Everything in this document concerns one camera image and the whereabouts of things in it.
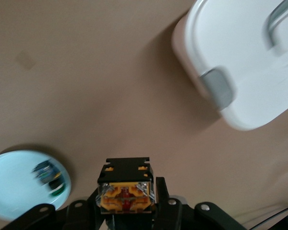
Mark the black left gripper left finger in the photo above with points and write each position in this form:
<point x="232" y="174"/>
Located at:
<point x="81" y="215"/>

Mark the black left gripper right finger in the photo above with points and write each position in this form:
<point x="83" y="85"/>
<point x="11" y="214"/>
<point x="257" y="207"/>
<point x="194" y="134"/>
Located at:
<point x="172" y="215"/>

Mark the white lunch box grey clips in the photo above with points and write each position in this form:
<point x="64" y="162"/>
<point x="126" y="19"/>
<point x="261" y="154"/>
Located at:
<point x="235" y="48"/>

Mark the light blue round plate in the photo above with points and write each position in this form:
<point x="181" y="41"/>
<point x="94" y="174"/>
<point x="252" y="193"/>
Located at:
<point x="12" y="182"/>

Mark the green and blue switch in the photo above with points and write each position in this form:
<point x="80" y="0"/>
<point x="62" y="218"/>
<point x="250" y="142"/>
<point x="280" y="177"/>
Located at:
<point x="48" y="175"/>

